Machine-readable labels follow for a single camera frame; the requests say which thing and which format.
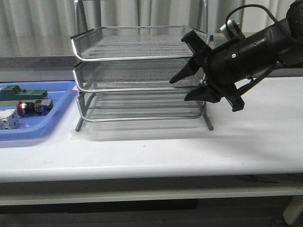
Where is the red emergency stop button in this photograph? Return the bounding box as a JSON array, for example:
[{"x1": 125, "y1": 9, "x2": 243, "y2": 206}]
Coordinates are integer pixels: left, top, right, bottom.
[{"x1": 16, "y1": 99, "x2": 53, "y2": 116}]

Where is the green terminal block component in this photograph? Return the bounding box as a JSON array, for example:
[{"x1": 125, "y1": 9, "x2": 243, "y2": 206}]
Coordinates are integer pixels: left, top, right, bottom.
[{"x1": 0, "y1": 85, "x2": 48, "y2": 101}]

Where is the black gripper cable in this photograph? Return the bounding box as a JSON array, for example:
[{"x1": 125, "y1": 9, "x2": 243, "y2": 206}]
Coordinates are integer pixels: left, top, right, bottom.
[{"x1": 224, "y1": 4, "x2": 303, "y2": 100}]

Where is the grey stone counter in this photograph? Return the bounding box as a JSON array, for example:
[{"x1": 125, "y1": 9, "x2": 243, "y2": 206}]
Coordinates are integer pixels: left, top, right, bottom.
[{"x1": 0, "y1": 31, "x2": 303, "y2": 71}]

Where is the silver wire rack frame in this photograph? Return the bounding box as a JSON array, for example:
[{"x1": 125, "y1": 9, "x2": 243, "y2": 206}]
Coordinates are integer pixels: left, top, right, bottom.
[{"x1": 73, "y1": 0, "x2": 214, "y2": 132}]

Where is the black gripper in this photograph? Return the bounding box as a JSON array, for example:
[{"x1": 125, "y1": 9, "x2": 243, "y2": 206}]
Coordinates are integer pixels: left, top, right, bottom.
[{"x1": 169, "y1": 31, "x2": 254, "y2": 112}]

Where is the blue plastic tray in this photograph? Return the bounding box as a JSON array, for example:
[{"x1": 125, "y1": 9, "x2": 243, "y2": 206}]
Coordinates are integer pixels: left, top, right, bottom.
[{"x1": 0, "y1": 81, "x2": 77, "y2": 142}]

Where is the white table leg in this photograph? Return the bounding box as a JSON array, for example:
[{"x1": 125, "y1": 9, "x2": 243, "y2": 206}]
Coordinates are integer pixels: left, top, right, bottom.
[{"x1": 282, "y1": 195, "x2": 303, "y2": 225}]

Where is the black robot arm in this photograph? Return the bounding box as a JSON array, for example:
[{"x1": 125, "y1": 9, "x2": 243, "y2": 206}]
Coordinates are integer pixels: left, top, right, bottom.
[{"x1": 170, "y1": 0, "x2": 303, "y2": 112}]

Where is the white grey electrical block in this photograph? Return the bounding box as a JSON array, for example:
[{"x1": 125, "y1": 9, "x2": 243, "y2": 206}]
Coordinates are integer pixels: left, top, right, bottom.
[{"x1": 0, "y1": 109, "x2": 19, "y2": 130}]

